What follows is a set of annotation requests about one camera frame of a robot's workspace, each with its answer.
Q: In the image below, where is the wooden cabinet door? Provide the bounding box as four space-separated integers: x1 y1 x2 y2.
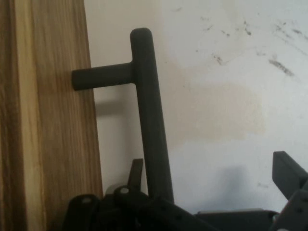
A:
9 0 104 231

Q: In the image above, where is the dark wooden drawer cabinet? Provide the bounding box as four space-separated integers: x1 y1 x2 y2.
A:
0 0 27 231

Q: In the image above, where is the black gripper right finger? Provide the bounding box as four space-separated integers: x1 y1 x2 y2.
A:
272 151 308 231

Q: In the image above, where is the black drawer handle bar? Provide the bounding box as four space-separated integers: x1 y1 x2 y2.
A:
71 27 175 205

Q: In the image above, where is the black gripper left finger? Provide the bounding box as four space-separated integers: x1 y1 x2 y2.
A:
63 158 201 231

